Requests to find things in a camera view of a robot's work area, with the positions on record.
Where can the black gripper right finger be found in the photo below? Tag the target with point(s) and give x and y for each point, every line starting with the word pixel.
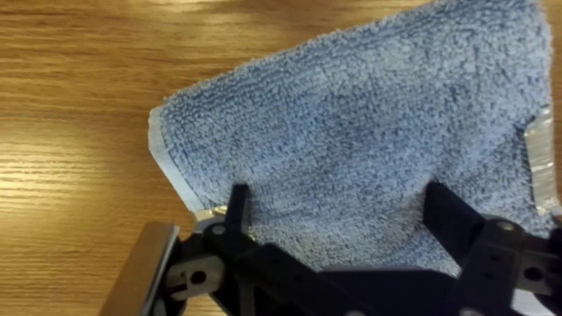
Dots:
pixel 482 247

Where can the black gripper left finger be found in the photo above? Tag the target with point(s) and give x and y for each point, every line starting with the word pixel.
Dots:
pixel 228 238

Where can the blue towel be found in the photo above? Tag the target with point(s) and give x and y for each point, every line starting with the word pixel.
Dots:
pixel 340 138

